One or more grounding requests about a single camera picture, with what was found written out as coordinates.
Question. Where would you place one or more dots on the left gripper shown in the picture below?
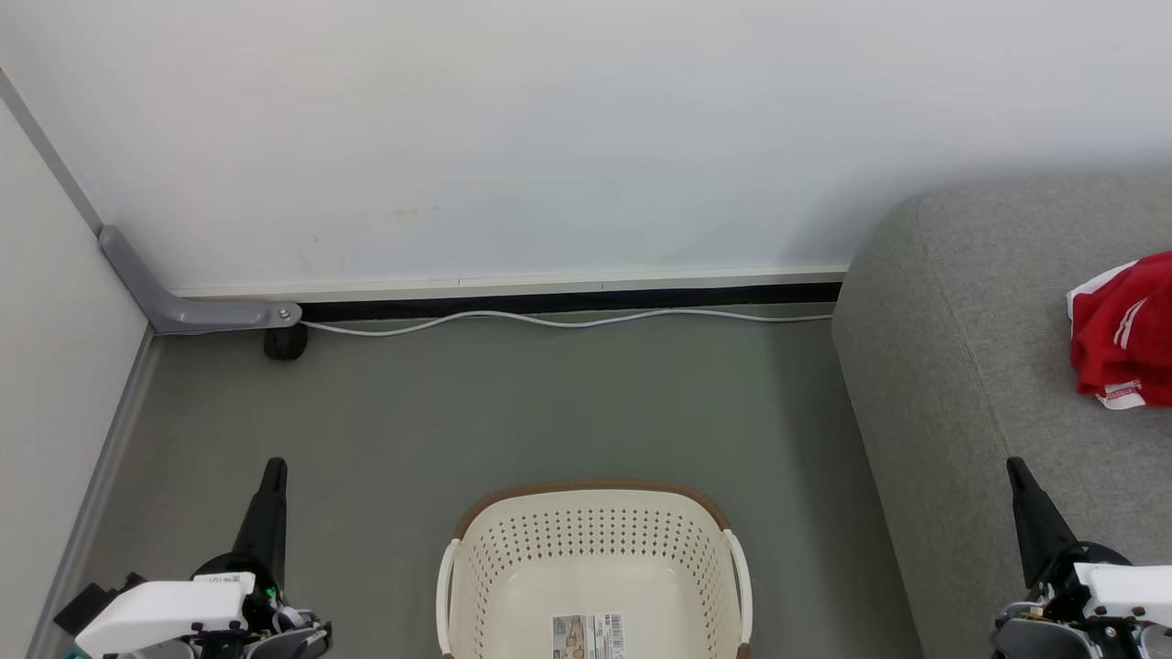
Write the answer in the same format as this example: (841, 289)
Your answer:
(231, 565)

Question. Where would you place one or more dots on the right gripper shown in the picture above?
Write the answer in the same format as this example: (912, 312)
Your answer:
(1062, 586)

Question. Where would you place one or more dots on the red and white shirt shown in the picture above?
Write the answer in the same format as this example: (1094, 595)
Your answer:
(1126, 320)

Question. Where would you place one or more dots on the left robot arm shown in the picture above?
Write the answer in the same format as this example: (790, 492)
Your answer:
(295, 641)

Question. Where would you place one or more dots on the grey fabric sofa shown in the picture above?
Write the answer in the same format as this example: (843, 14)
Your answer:
(989, 320)

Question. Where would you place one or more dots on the black caster wheel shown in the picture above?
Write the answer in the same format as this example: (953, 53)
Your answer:
(285, 343)

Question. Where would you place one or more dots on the grey metal partition foot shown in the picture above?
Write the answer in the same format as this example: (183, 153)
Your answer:
(201, 314)

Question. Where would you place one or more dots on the cream perforated laundry basket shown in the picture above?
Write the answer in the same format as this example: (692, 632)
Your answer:
(595, 586)

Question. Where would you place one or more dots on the paper label sticker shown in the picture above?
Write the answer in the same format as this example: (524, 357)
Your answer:
(589, 638)

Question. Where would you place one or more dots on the dark baseboard strip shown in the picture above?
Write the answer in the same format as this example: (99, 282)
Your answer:
(568, 301)

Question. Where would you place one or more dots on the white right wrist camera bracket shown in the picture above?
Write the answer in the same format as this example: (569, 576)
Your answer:
(1135, 586)

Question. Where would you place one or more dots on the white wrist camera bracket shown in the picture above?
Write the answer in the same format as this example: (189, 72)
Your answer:
(1135, 586)
(157, 609)

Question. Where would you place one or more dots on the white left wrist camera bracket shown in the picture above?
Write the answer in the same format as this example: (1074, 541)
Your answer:
(157, 609)

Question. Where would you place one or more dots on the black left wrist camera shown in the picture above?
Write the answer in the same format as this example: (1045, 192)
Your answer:
(84, 609)

